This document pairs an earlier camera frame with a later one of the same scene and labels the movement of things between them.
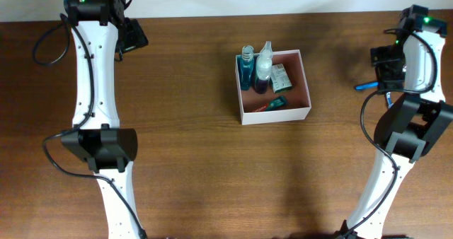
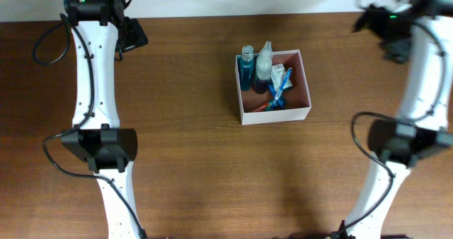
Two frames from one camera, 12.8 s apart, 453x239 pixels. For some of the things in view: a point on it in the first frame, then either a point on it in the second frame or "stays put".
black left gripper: [134, 36] stays put
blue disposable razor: [374, 84] to [279, 103]
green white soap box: [279, 78] stays put
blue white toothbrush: [388, 100] to [281, 87]
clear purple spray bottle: [263, 69] stays put
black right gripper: [386, 68] to [395, 50]
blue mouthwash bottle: [246, 63] stays put
